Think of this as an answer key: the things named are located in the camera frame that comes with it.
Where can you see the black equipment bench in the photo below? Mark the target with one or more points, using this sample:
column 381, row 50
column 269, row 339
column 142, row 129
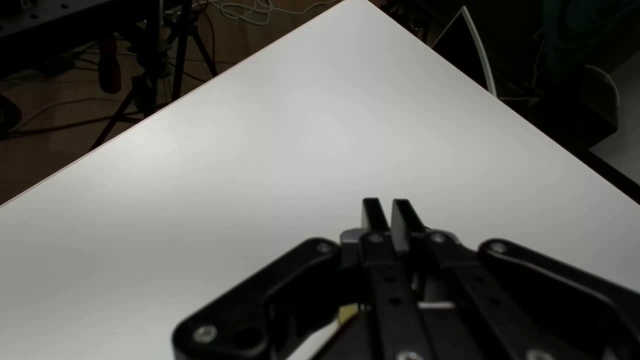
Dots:
column 60, row 27

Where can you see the white curved chair back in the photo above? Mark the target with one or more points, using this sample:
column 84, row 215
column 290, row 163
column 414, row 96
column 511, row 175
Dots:
column 479, row 47

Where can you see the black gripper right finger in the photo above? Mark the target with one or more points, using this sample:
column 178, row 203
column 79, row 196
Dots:
column 480, row 293

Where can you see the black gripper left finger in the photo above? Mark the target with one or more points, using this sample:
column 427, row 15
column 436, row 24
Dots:
column 386, row 287

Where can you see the black camera tripod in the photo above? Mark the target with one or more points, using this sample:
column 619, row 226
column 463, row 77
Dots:
column 151, row 60

